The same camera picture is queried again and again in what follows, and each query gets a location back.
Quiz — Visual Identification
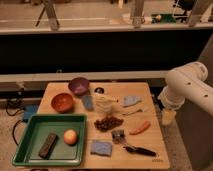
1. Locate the dark rectangular block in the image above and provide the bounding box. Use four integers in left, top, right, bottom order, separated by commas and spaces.
38, 133, 58, 159

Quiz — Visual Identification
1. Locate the small metal clip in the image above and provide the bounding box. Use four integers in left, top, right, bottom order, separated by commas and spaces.
111, 129, 125, 144

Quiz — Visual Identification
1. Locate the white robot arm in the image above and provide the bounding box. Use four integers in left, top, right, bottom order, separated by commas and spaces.
158, 62, 213, 117

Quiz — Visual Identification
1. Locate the green plastic tray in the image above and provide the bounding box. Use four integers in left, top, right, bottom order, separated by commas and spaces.
12, 114, 87, 167

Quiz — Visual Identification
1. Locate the red bowl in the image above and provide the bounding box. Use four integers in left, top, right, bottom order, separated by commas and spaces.
51, 93, 74, 113

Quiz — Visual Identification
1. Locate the wooden board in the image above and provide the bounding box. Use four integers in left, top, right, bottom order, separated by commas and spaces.
36, 81, 171, 171

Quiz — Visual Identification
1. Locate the black round lid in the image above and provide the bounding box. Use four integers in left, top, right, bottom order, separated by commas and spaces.
94, 87, 105, 94

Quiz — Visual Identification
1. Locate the blue box on floor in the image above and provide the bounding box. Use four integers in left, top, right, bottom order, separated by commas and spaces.
22, 105, 38, 123

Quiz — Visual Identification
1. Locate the blue-grey flat object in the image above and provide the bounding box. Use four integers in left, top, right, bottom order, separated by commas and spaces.
82, 95, 93, 110

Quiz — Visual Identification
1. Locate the blue sponge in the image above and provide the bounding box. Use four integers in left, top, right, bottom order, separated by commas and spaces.
90, 140, 112, 156

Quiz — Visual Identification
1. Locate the light blue cloth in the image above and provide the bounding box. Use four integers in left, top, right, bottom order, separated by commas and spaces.
122, 95, 141, 107

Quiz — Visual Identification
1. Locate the orange carrot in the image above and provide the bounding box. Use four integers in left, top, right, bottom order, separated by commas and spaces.
129, 121, 151, 135

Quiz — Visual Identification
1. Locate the black cable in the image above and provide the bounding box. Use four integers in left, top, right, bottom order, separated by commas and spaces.
4, 87, 26, 147

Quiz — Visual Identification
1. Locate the yellow-red apple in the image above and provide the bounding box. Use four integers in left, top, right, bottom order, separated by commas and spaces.
63, 129, 78, 145

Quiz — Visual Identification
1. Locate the purple bowl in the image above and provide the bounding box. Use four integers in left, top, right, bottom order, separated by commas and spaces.
68, 77, 90, 96

